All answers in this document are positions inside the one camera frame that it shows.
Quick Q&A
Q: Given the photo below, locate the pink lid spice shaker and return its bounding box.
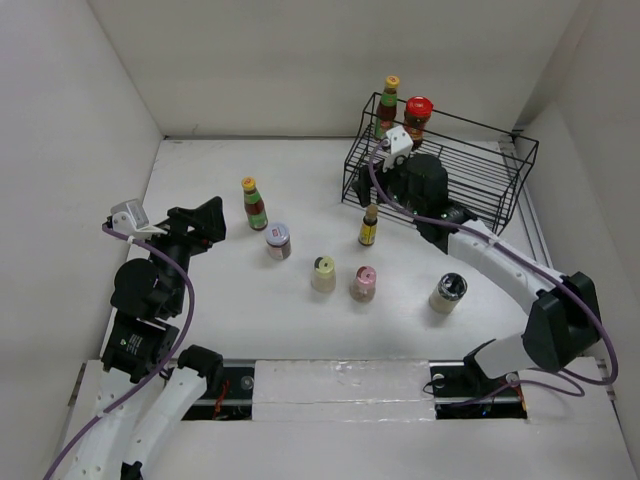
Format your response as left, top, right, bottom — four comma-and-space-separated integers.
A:
349, 266, 377, 303

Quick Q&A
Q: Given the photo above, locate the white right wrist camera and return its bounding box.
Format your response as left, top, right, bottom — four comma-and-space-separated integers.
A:
384, 125, 414, 162

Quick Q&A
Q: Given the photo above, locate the black wire shelf rack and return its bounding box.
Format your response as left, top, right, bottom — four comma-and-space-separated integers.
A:
341, 92, 539, 234

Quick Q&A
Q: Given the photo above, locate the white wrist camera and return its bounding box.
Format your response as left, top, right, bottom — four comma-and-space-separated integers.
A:
384, 125, 414, 162
107, 199, 167, 240

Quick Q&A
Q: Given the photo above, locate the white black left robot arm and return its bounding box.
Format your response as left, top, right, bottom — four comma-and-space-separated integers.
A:
45, 197, 226, 479

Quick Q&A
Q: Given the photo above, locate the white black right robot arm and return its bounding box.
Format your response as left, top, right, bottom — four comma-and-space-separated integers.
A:
356, 161, 609, 396

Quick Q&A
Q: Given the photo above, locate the yellow lid spice shaker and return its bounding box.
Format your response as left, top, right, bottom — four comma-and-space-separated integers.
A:
311, 255, 336, 293

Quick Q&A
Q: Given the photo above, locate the small brown cork bottle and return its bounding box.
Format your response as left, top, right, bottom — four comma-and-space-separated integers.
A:
358, 204, 378, 246

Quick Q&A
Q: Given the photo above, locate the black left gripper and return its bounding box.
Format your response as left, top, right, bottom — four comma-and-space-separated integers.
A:
140, 195, 226, 312

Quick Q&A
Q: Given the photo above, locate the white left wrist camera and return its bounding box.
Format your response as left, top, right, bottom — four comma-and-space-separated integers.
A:
107, 199, 167, 240

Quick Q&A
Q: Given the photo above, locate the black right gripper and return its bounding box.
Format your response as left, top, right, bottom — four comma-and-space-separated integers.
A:
351, 151, 425, 217

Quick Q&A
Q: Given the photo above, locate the white lid dark jar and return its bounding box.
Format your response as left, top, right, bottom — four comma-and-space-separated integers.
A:
265, 222, 291, 260

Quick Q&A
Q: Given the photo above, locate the black lid spice shaker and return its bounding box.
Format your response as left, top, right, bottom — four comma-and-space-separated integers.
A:
429, 272, 468, 315

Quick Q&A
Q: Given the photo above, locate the yellow cap sauce bottle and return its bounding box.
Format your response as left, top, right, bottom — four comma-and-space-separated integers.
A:
241, 176, 268, 231
374, 75, 400, 140

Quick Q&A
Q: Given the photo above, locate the red lid chili jar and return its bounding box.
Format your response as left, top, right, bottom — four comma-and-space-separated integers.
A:
403, 96, 433, 150

